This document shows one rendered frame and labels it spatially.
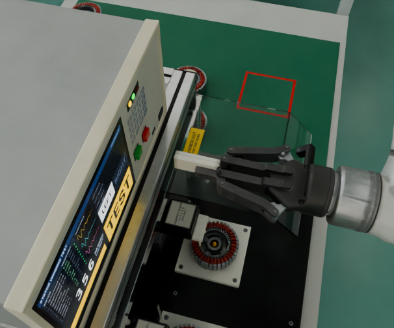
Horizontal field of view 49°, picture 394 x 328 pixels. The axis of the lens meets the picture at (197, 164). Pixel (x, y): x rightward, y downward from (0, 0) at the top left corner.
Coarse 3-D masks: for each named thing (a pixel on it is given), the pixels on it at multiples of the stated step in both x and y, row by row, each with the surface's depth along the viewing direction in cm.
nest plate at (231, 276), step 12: (240, 228) 104; (240, 240) 102; (180, 252) 101; (240, 252) 101; (180, 264) 99; (192, 264) 99; (240, 264) 99; (192, 276) 98; (204, 276) 98; (216, 276) 98; (228, 276) 98; (240, 276) 98
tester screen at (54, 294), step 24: (120, 144) 59; (96, 192) 54; (96, 216) 56; (120, 216) 66; (72, 240) 49; (96, 240) 58; (72, 264) 51; (48, 288) 46; (72, 288) 53; (48, 312) 47; (72, 312) 54
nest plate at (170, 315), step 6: (162, 312) 93; (168, 312) 93; (162, 318) 92; (168, 318) 92; (174, 318) 92; (180, 318) 92; (186, 318) 92; (168, 324) 92; (174, 324) 92; (180, 324) 92; (198, 324) 92; (204, 324) 92; (210, 324) 92
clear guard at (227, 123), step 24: (192, 120) 86; (216, 120) 86; (240, 120) 86; (264, 120) 86; (288, 120) 86; (216, 144) 83; (240, 144) 83; (264, 144) 83; (288, 144) 84; (168, 168) 80; (168, 192) 77; (192, 192) 77; (216, 192) 77; (288, 216) 78
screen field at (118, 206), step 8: (128, 168) 65; (128, 176) 66; (128, 184) 67; (120, 192) 64; (128, 192) 68; (120, 200) 64; (112, 208) 62; (120, 208) 65; (112, 216) 62; (112, 224) 63; (112, 232) 64
